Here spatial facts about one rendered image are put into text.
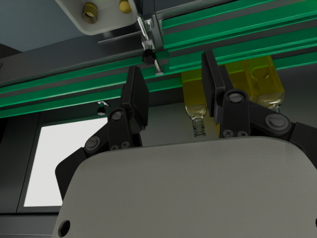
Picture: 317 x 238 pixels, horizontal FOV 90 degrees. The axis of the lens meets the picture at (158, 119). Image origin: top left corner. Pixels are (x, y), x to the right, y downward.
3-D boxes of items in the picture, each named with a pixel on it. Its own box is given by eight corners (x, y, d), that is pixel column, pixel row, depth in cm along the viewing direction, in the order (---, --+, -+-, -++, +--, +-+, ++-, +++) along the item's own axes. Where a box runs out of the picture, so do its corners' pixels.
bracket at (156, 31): (150, 30, 48) (151, 48, 46) (140, -1, 40) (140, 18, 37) (162, 28, 48) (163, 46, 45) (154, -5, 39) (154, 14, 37)
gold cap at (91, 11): (79, 17, 43) (81, 6, 45) (91, 26, 46) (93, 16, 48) (87, 9, 42) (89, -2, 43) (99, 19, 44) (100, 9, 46)
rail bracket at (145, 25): (153, 53, 48) (155, 89, 43) (131, -7, 32) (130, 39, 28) (163, 51, 47) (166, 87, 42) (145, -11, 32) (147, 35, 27)
